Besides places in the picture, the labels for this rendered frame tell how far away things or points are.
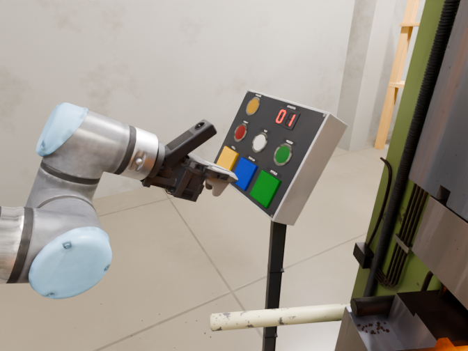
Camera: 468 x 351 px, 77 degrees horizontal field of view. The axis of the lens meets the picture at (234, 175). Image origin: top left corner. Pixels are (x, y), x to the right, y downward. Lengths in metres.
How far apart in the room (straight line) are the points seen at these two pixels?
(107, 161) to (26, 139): 2.23
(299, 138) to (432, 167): 0.33
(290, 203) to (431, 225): 0.33
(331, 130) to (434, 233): 0.34
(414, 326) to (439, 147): 0.27
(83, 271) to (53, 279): 0.03
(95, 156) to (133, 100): 2.20
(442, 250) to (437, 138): 0.14
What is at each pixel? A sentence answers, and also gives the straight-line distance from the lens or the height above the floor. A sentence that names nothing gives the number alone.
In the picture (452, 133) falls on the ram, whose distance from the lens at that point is 0.44.
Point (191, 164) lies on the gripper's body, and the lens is 0.57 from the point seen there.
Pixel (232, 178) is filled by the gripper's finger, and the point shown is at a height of 1.07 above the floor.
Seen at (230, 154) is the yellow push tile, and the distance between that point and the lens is 0.87.
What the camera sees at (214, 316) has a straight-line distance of 0.91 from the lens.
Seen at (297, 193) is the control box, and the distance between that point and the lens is 0.71.
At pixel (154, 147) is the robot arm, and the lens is 0.53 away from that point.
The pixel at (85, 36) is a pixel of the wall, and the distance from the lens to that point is 2.61.
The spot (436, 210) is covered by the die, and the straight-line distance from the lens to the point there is 0.47.
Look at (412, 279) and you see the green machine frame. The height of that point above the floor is 0.87.
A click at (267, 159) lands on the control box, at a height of 1.06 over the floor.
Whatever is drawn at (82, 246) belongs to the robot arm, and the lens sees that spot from 0.40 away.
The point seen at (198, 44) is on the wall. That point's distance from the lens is 2.81.
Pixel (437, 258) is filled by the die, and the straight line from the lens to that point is 0.48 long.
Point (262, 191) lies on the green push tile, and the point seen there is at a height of 1.00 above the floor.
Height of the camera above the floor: 1.36
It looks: 26 degrees down
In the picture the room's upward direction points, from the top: straight up
